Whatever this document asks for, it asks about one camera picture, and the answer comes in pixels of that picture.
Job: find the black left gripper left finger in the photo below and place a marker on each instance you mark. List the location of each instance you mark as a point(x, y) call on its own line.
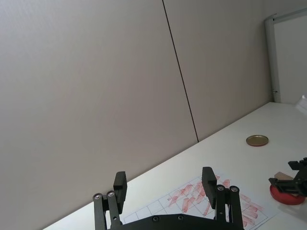
point(119, 189)

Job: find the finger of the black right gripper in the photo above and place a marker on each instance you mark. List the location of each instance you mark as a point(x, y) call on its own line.
point(291, 186)
point(299, 164)

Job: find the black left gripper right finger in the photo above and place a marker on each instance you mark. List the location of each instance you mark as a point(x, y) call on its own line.
point(208, 184)

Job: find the wooden stamp block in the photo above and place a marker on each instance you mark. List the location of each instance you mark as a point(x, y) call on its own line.
point(284, 175)

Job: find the round red ink pad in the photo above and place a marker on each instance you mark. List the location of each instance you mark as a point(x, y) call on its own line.
point(285, 198)

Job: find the white paper sheet with grid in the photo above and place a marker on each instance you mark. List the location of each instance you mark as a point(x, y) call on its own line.
point(182, 203)

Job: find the round gold metal lid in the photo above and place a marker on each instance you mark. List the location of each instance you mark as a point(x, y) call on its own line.
point(257, 140)

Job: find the clear plastic bag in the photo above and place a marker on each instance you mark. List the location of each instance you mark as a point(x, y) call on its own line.
point(303, 103)

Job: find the white partition panel grey frame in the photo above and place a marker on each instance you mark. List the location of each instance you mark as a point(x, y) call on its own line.
point(290, 60)

